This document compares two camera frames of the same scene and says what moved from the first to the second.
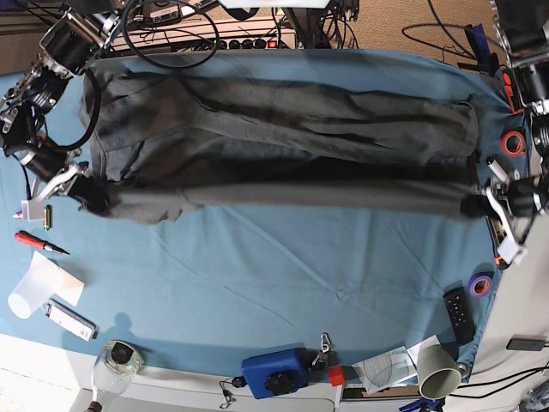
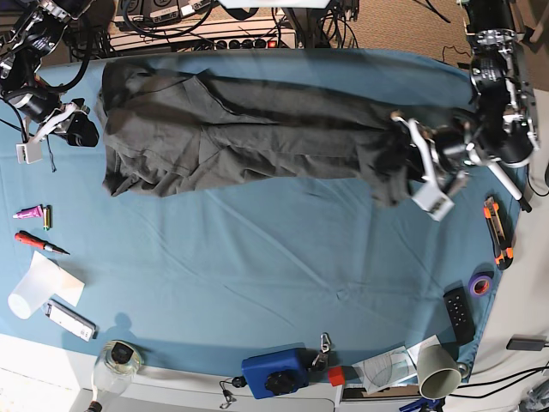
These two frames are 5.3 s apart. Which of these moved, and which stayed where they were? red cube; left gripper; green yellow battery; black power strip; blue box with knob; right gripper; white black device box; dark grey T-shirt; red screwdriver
Moved: right gripper; left gripper; dark grey T-shirt
Stayed: green yellow battery; red cube; white black device box; black power strip; red screwdriver; blue box with knob
